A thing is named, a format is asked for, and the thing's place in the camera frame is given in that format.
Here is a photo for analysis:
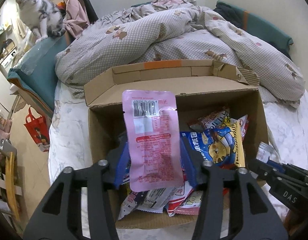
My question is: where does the blue cartoon snack bag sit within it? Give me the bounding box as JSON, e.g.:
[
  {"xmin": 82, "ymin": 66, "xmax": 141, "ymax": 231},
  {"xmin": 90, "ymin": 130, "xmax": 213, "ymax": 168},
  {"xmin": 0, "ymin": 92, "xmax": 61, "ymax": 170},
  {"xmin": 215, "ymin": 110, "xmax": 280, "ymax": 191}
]
[{"xmin": 180, "ymin": 126, "xmax": 235, "ymax": 166}]

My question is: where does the white red snack bag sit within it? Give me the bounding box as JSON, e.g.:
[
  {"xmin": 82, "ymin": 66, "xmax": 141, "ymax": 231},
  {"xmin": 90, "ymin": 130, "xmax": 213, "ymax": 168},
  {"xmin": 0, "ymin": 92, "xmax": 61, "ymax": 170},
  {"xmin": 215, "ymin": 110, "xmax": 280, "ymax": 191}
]
[{"xmin": 188, "ymin": 107, "xmax": 249, "ymax": 140}]

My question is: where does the pink sachet pouch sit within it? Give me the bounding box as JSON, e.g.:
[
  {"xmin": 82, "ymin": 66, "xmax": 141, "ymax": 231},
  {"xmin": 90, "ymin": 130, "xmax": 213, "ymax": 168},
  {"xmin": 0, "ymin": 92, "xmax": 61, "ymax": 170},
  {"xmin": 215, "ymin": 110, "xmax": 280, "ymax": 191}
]
[{"xmin": 122, "ymin": 90, "xmax": 183, "ymax": 192}]

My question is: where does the shrimp flakes snack bag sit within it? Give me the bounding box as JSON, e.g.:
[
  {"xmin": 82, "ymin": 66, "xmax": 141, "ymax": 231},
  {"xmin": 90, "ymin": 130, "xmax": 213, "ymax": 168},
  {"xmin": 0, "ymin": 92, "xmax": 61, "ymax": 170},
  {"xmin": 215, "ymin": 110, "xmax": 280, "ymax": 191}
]
[{"xmin": 165, "ymin": 180, "xmax": 193, "ymax": 217}]

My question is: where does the blue yellow snack packet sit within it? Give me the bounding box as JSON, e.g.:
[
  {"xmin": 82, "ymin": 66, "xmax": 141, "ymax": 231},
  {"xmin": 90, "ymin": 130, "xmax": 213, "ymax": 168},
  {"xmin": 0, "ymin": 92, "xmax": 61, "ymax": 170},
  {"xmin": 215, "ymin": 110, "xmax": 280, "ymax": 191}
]
[{"xmin": 230, "ymin": 121, "xmax": 245, "ymax": 167}]

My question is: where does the red silver wafer packet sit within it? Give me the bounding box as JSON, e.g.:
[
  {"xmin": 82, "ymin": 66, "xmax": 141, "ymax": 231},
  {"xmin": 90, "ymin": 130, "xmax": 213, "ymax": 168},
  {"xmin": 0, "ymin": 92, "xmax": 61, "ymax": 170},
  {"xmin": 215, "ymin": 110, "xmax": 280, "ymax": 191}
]
[{"xmin": 137, "ymin": 187, "xmax": 178, "ymax": 213}]

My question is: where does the white printed bed sheet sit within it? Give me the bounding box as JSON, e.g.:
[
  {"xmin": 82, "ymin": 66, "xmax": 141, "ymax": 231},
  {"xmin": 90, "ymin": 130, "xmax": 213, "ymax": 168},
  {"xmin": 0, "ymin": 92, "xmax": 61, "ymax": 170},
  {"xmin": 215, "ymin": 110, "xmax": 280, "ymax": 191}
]
[{"xmin": 48, "ymin": 82, "xmax": 308, "ymax": 239}]

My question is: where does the red shopping bag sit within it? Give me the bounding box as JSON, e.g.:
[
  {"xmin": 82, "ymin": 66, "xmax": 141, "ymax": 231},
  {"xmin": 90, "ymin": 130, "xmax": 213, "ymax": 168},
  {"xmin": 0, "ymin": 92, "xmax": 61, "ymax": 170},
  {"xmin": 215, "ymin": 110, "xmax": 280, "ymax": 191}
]
[{"xmin": 24, "ymin": 107, "xmax": 50, "ymax": 152}]

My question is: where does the brown cardboard box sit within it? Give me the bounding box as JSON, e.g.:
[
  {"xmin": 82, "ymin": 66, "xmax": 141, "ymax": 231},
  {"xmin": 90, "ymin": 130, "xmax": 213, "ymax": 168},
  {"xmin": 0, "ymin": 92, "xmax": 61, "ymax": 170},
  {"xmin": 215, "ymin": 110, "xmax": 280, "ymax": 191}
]
[{"xmin": 72, "ymin": 60, "xmax": 278, "ymax": 239}]

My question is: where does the teal bed headboard cushion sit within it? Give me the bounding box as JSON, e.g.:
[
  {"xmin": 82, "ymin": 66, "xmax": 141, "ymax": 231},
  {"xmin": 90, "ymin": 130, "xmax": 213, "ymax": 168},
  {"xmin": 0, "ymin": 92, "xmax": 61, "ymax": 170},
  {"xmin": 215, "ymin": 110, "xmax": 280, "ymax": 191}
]
[{"xmin": 7, "ymin": 33, "xmax": 73, "ymax": 117}]

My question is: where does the teal pillow with orange stripe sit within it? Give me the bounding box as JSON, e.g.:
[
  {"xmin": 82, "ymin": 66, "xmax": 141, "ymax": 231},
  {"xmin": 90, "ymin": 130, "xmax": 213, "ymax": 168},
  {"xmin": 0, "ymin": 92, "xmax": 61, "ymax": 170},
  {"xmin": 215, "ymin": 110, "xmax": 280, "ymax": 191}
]
[{"xmin": 214, "ymin": 0, "xmax": 294, "ymax": 59}]

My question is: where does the grey checked duvet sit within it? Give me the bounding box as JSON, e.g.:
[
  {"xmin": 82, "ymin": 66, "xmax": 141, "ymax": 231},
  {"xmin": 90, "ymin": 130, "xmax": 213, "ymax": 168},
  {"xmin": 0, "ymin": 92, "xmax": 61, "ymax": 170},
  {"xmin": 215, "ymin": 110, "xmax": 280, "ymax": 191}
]
[{"xmin": 55, "ymin": 0, "xmax": 305, "ymax": 107}]

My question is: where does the pink curtain cloth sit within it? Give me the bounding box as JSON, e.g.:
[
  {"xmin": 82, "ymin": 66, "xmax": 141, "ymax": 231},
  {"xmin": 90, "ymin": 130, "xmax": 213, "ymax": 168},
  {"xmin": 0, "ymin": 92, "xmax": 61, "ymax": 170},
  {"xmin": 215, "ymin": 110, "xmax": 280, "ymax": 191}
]
[{"xmin": 64, "ymin": 0, "xmax": 90, "ymax": 38}]

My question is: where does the grey white cat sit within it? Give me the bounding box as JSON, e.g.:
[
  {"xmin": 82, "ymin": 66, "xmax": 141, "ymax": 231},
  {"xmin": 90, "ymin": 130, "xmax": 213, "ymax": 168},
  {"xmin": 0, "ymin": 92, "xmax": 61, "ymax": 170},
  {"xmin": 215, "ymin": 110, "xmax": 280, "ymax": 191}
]
[{"xmin": 15, "ymin": 0, "xmax": 65, "ymax": 43}]

